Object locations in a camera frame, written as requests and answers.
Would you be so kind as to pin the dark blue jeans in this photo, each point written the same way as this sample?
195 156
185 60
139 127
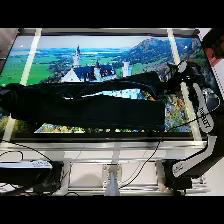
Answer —
100 113

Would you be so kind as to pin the silver frame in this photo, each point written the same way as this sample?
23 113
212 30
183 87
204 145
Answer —
133 145

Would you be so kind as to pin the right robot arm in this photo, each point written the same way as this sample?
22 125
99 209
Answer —
201 113

